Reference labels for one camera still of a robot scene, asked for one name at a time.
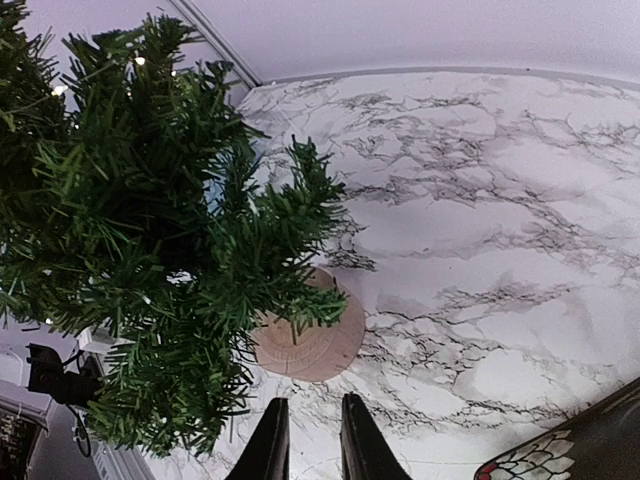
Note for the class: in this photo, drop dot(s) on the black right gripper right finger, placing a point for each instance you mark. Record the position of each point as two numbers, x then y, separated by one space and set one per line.
365 453

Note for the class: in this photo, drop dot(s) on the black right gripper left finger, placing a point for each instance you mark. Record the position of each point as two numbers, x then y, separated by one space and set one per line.
266 455

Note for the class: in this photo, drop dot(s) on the small green christmas tree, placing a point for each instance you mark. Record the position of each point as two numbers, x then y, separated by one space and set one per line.
104 223

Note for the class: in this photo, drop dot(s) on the black floral rectangular plate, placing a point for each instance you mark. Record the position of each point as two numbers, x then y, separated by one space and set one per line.
600 443

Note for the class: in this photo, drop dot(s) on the light blue plastic basket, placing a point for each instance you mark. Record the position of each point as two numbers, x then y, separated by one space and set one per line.
215 187

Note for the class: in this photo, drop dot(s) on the left aluminium frame post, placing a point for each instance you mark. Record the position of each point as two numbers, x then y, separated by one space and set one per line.
201 22

